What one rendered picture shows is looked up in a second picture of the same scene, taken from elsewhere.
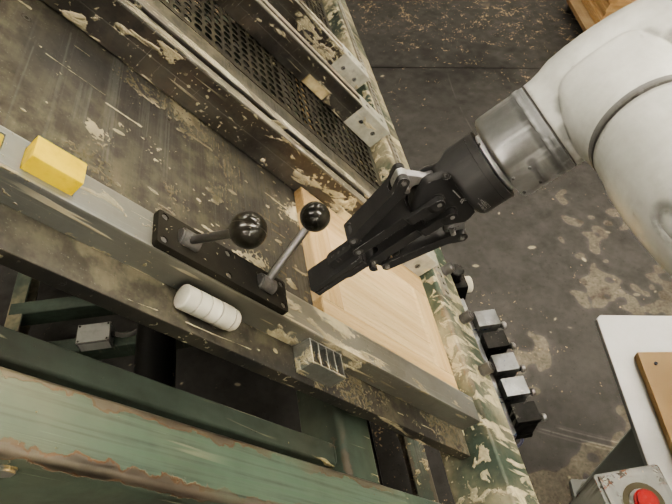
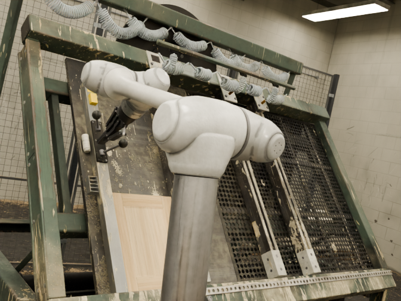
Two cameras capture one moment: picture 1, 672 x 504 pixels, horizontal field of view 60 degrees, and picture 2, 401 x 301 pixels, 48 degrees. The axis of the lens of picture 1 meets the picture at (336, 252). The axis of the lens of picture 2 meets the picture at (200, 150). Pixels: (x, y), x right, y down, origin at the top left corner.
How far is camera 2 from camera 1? 1.74 m
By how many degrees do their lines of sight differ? 68
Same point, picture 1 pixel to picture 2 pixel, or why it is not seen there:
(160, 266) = (89, 128)
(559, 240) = not seen: outside the picture
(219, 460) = (42, 126)
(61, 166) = (92, 97)
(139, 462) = (36, 108)
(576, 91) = not seen: hidden behind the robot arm
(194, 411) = (60, 156)
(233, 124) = (164, 160)
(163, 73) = not seen: hidden behind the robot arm
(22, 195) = (84, 99)
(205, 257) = (96, 133)
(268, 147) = (169, 174)
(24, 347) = (57, 116)
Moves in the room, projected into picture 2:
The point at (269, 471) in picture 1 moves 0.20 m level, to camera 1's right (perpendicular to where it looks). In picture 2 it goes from (44, 140) to (55, 148)
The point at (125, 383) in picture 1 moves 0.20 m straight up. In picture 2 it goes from (59, 137) to (68, 91)
